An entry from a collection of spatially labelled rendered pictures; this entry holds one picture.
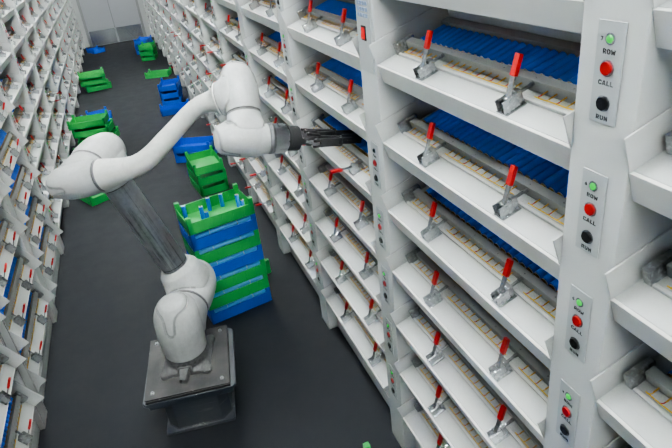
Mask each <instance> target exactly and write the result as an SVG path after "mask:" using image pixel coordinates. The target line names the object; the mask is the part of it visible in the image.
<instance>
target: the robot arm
mask: <svg viewBox="0 0 672 448"><path fill-rule="evenodd" d="M260 106H261V101H260V93H259V88H258V84H257V80H256V78H255V75H254V73H253V72H252V71H251V69H250V68H249V67H248V66H247V65H246V64H245V63H243V62H239V61H233V62H229V63H228V64H226V65H225V66H224V67H223V69H222V71H221V73H220V77H219V78H218V80H217V81H216V82H214V83H212V86H211V88H210V89H209V90H208V91H207V92H205V93H203V94H201V95H199V96H197V97H195V98H194V99H192V100H191V101H189V102H188V103H187V104H186V105H185V106H184V107H182V108H181V109H180V111H179V112H178V113H177V114H176V115H175V116H174V117H173V118H172V119H171V120H170V121H169V122H168V123H167V124H166V125H165V126H164V128H163V129H162V130H161V131H160V132H159V133H158V134H157V135H156V136H155V137H154V138H153V139H152V140H151V141H150V142H149V144H148V145H147V146H145V147H144V148H143V149H142V150H141V151H139V152H138V153H136V154H134V155H132V156H129V157H127V154H126V147H125V144H124V142H123V141H122V139H121V138H120V137H118V136H117V135H115V134H113V133H109V132H102V133H98V134H95V135H93V136H90V137H88V138H86V139H85V140H84V141H82V142H81V143H80V144H79V145H78V146H77V147H76V148H75V149H74V150H73V152H72V153H71V155H70V156H69V157H68V158H67V159H66V160H65V161H64V162H63V163H62V164H61V165H60V167H59V168H56V169H54V170H53V171H52V172H51V173H50V174H49V175H48V176H47V178H46V181H45V187H46V190H47V192H48V193H49V194H50V195H51V196H53V197H55V198H58V199H63V200H76V199H82V198H86V197H90V196H94V195H97V194H100V193H105V194H106V195H107V197H108V198H109V199H110V201H111V202H112V204H113V205H114V206H115V208H116V209H117V210H118V212H119V213H120V214H121V216H122V217H123V218H124V220H125V221H126V223H127V224H128V225H129V227H130V228H131V229H132V231H133V232H134V233H135V235H136V236H137V237H138V239H139V240H140V242H141V243H142V244H143V246H144V247H145V248H146V250H147V251H148V252H149V254H150V255H151V256H152V258H153V259H154V261H155V262H156V263H157V265H158V266H159V267H160V269H161V270H162V272H161V282H162V284H163V286H164V289H165V292H166V295H165V296H163V297H162V298H161V299H160V300H159V301H158V303H157V305H156V307H155V310H154V315H153V323H154V328H155V332H156V335H157V339H158V341H159V344H160V346H161V349H162V351H163V353H164V355H165V361H164V367H163V370H162V372H161V374H160V377H161V380H168V379H170V378H174V377H180V383H181V384H182V385H183V384H187V383H188V380H189V377H190V375H194V374H209V373H211V372H212V366H211V360H212V350H213V343H214V341H215V336H214V335H213V334H210V335H207V336H206V335H205V330H206V320H207V313H208V310H209V308H210V306H211V303H212V301H213V297H214V294H215V290H216V274H215V272H214V270H213V268H212V267H211V265H210V264H208V263H207V262H205V261H203V260H200V259H197V258H196V257H195V256H193V255H188V254H184V252H183V251H182V249H181V248H180V247H179V245H178V244H177V242H176V241H175V239H174V238H173V237H172V235H171V234H170V232H169V231H168V229H167V228H166V227H165V225H164V224H163V222H162V221H161V219H160V218H159V216H158V215H157V214H156V212H155V211H154V209H153V208H152V206H151V205H150V204H149V202H148V201H147V199H146V198H145V196H144V195H143V194H142V192H141V191H140V189H139V188H138V186H137V185H136V183H135V182H134V181H133V179H135V178H137V177H139V176H141V175H143V174H145V173H146V172H148V171H150V170H151V169H152V168H154V167H155V166H156V165H157V164H158V163H159V162H160V161H161V160H162V159H163V158H164V157H165V156H166V155H167V153H168V152H169V151H170V150H171V149H172V148H173V146H174V145H175V144H176V143H177V142H178V141H179V139H180V138H181V137H182V136H183V135H184V134H185V132H186V131H187V130H188V129H189V128H190V127H191V125H192V124H193V123H194V122H195V121H196V120H197V119H198V118H199V117H201V116H202V115H204V114H206V113H209V112H217V113H219V114H220V115H222V116H226V122H223V123H221V124H219V125H218V126H216V127H215V128H214V130H213V140H214V145H215V148H216V150H217V151H218V153H219V154H221V155H225V156H231V157H257V156H261V155H264V154H280V153H286V152H287V151H298V150H299V149H300V148H301V146H302V145H303V144H304V145H306V146H311V145H313V148H319V147H332V146H342V144H353V143H361V139H362V137H360V136H359V135H358V134H356V133H355V132H353V131H352V130H336V128H333V130H332V129H330V128H329V129H308V128H301V129H300V127H299V126H297V125H292V126H286V125H285V124H284V123H264V121H263V118H262V115H261V108H260Z"/></svg>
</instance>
